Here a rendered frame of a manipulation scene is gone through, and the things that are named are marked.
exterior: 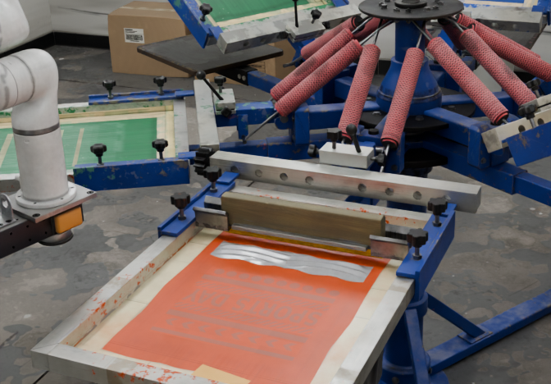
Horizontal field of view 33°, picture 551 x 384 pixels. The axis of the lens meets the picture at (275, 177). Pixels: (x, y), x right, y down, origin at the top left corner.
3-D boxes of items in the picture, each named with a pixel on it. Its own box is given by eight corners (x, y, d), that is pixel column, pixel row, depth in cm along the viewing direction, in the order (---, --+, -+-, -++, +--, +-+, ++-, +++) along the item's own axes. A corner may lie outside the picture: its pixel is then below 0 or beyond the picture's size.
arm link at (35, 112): (73, 121, 194) (63, 46, 187) (26, 143, 184) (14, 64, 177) (38, 115, 198) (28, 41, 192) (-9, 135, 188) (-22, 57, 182)
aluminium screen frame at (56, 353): (330, 442, 151) (330, 423, 149) (32, 367, 173) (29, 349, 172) (450, 231, 216) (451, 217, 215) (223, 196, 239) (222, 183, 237)
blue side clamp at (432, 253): (418, 302, 191) (419, 272, 188) (394, 297, 193) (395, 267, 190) (454, 237, 216) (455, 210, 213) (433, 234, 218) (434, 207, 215)
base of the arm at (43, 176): (-5, 195, 199) (-16, 126, 193) (44, 176, 208) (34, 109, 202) (39, 214, 190) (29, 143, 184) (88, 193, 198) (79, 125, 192)
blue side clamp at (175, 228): (179, 258, 212) (176, 230, 210) (159, 253, 214) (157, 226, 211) (236, 203, 237) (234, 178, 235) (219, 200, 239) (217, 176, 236)
